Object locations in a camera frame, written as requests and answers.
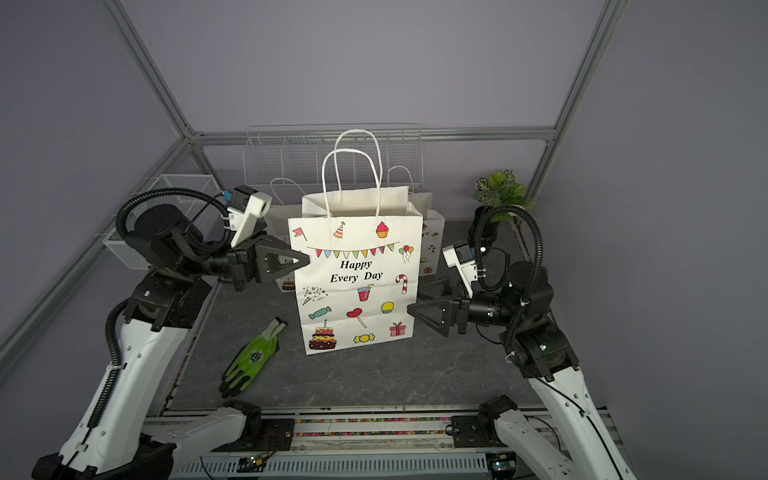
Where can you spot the right rear white paper bag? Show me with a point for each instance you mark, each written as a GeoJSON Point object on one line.
{"type": "Point", "coordinates": [432, 226]}

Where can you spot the green work glove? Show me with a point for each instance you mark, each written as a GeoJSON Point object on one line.
{"type": "Point", "coordinates": [250, 360]}

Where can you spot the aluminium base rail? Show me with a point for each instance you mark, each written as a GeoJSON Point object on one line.
{"type": "Point", "coordinates": [372, 441]}

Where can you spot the white wire wall shelf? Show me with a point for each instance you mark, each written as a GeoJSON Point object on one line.
{"type": "Point", "coordinates": [296, 152]}

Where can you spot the white party paper bag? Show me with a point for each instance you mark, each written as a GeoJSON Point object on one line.
{"type": "Point", "coordinates": [363, 247]}

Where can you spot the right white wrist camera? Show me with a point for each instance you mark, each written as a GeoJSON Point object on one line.
{"type": "Point", "coordinates": [461, 257]}

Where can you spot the left rear white paper bag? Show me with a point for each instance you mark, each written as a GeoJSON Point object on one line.
{"type": "Point", "coordinates": [277, 225]}

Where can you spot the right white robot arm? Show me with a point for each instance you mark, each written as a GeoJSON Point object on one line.
{"type": "Point", "coordinates": [535, 345]}

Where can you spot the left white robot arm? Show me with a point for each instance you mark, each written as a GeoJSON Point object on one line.
{"type": "Point", "coordinates": [144, 331]}

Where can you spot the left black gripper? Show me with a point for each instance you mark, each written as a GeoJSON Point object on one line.
{"type": "Point", "coordinates": [261, 261]}

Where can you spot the white wire basket on left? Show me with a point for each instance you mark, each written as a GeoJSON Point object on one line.
{"type": "Point", "coordinates": [149, 229]}

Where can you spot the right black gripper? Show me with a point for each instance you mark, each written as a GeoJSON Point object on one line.
{"type": "Point", "coordinates": [456, 310]}

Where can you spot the artificial plant in black vase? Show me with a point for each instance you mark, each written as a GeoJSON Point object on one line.
{"type": "Point", "coordinates": [499, 189]}

